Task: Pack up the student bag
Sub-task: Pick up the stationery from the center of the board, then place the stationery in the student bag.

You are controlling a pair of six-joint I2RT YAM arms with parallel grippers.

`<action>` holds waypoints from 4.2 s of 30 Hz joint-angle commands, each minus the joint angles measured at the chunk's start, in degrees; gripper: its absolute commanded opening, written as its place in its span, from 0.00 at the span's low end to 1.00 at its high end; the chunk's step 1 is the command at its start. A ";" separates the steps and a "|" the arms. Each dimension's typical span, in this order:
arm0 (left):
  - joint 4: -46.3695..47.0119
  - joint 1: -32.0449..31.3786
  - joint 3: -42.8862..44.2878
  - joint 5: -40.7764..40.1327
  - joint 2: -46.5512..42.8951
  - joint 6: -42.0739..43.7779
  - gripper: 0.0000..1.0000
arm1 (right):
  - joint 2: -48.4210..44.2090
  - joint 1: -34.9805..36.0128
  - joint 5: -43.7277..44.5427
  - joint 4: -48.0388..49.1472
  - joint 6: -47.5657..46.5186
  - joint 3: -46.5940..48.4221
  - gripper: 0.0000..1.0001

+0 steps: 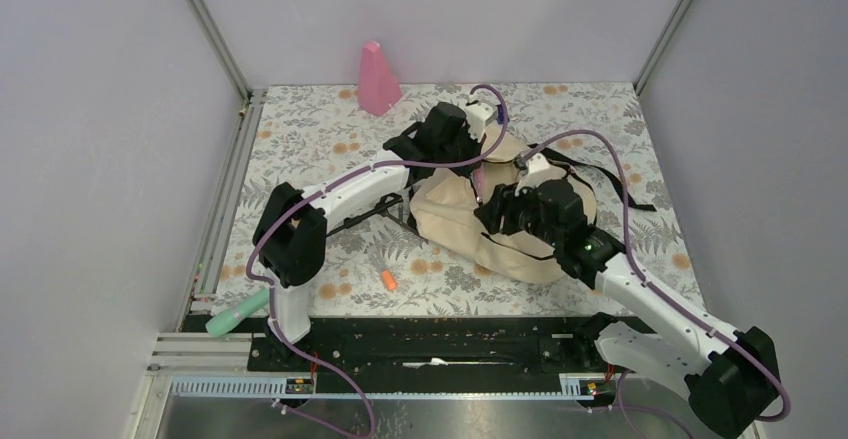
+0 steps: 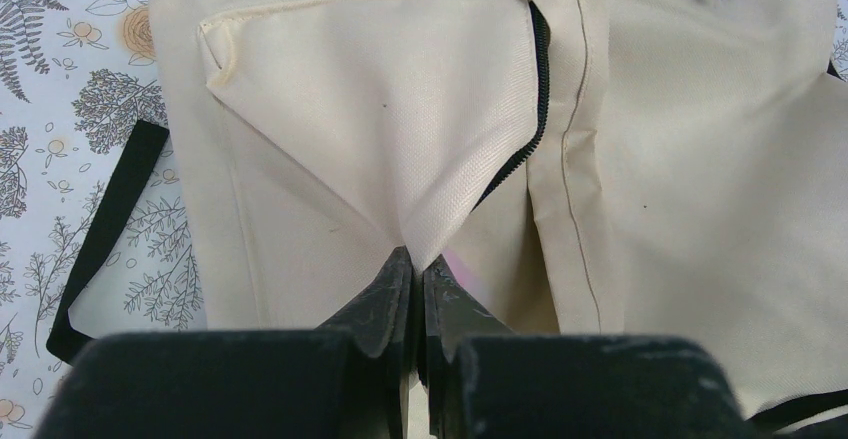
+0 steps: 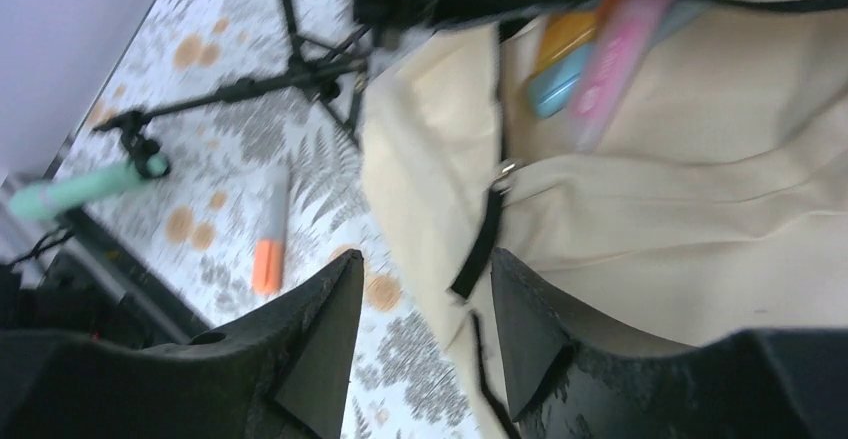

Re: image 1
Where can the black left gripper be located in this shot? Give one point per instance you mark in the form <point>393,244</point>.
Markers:
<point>473,143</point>

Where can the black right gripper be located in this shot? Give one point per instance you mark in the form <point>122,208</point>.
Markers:
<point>504,204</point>

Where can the cream canvas backpack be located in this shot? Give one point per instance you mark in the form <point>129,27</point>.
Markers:
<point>444,208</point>

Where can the orange highlighter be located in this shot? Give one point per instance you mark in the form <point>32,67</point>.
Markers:
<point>383,270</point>

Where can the pink highlighter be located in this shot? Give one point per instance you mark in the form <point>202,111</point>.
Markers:
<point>477,181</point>

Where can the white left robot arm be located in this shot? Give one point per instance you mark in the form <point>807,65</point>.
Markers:
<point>290,238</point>

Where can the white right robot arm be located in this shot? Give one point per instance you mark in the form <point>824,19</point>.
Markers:
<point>728,377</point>

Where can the purple eraser block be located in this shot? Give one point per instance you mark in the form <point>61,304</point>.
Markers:
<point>503,115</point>

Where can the pink cone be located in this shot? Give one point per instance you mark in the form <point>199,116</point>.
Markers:
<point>378,88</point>

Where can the black folding tripod stand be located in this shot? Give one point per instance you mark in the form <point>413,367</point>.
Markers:
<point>393,206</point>

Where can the floral patterned table mat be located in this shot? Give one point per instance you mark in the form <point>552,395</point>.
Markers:
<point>308,134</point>

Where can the mint green tube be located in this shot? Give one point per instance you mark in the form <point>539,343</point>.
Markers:
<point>226,321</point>

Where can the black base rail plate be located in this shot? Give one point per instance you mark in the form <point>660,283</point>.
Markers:
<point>460,355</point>

